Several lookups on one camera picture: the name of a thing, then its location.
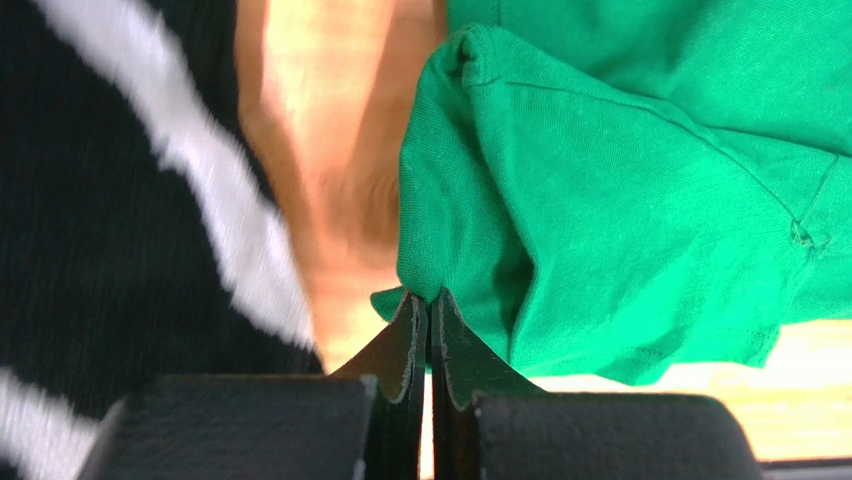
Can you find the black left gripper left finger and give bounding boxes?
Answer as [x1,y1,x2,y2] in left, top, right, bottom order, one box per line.
[79,293,429,479]

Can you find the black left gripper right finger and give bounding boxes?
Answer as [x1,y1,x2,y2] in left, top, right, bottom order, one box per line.
[431,290,762,479]

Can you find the zebra striped pillow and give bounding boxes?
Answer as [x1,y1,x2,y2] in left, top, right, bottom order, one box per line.
[1,1,322,479]

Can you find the green t shirt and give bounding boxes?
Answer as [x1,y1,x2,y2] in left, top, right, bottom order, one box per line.
[372,1,851,385]

